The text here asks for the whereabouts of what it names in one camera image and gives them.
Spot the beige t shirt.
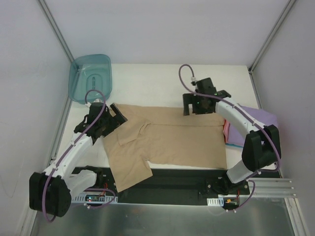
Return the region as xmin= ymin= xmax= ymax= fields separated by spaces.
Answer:
xmin=103 ymin=104 xmax=227 ymax=192

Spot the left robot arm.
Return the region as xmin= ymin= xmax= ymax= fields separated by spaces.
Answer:
xmin=29 ymin=102 xmax=127 ymax=218

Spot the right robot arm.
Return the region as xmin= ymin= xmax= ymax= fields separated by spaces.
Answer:
xmin=183 ymin=77 xmax=281 ymax=194

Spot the purple folded t shirt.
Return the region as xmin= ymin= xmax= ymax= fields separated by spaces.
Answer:
xmin=229 ymin=106 xmax=279 ymax=146

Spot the teal folded t shirt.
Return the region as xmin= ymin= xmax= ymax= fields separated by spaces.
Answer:
xmin=225 ymin=143 xmax=244 ymax=148

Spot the teal plastic basin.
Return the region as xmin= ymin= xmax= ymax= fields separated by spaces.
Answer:
xmin=68 ymin=54 xmax=112 ymax=104

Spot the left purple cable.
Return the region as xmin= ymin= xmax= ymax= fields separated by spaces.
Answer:
xmin=43 ymin=89 xmax=107 ymax=223

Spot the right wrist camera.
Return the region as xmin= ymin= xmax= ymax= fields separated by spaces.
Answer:
xmin=190 ymin=76 xmax=198 ymax=86

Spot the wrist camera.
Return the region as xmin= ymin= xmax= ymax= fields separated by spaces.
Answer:
xmin=85 ymin=99 xmax=103 ymax=108
xmin=190 ymin=76 xmax=198 ymax=86

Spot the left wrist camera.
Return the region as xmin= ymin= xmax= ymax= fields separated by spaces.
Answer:
xmin=85 ymin=99 xmax=103 ymax=108

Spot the left white cable duct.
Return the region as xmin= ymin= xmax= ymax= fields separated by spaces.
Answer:
xmin=71 ymin=193 xmax=118 ymax=204

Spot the white cable duct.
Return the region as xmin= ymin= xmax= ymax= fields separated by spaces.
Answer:
xmin=71 ymin=193 xmax=118 ymax=204
xmin=207 ymin=197 xmax=224 ymax=207

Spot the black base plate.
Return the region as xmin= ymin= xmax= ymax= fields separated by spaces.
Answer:
xmin=73 ymin=166 xmax=254 ymax=204

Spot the right white cable duct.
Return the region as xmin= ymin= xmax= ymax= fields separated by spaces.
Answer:
xmin=207 ymin=197 xmax=224 ymax=207

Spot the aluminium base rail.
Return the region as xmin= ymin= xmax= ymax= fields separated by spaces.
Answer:
xmin=249 ymin=178 xmax=297 ymax=198

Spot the left aluminium frame post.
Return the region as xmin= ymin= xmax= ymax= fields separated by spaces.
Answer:
xmin=37 ymin=0 xmax=74 ymax=62

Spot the aluminium frame post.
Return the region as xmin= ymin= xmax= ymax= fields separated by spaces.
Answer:
xmin=37 ymin=0 xmax=74 ymax=62
xmin=248 ymin=0 xmax=297 ymax=73

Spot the right aluminium frame post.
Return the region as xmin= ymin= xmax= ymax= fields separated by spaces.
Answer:
xmin=248 ymin=0 xmax=297 ymax=73

